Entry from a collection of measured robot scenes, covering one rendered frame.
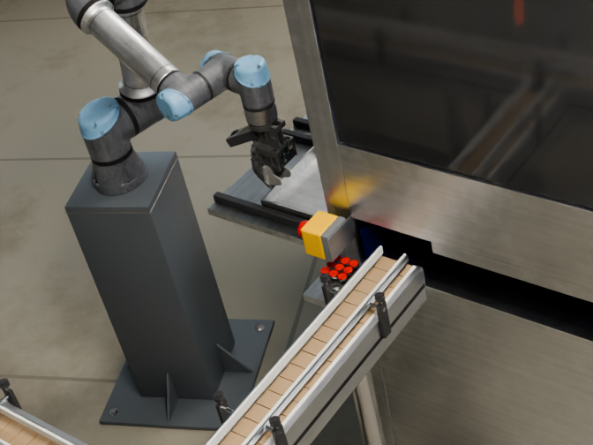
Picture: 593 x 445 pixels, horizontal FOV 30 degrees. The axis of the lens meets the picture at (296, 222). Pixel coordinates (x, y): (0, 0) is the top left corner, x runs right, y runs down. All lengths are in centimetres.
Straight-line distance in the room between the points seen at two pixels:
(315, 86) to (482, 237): 44
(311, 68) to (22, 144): 290
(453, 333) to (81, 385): 159
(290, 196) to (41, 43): 317
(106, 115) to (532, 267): 126
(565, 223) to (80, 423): 196
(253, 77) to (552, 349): 87
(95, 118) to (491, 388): 123
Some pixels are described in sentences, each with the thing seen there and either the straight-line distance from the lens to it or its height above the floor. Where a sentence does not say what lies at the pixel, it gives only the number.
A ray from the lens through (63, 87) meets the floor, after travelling 525.
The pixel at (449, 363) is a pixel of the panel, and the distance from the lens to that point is 253.
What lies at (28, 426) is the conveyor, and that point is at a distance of 225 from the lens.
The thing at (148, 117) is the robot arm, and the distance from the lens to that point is 300.
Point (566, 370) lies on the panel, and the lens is 235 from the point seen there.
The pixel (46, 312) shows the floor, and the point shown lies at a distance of 401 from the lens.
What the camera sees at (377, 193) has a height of 111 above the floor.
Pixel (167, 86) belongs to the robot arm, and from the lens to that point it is 251.
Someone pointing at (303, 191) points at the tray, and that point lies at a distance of 270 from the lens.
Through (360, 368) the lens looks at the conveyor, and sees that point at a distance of 225.
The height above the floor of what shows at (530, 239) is 110.
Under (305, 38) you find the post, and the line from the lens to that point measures 214.
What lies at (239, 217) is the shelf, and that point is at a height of 88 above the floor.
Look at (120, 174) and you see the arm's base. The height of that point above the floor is 84.
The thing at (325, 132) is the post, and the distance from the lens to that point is 226.
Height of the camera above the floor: 250
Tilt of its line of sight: 38 degrees down
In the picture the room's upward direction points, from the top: 13 degrees counter-clockwise
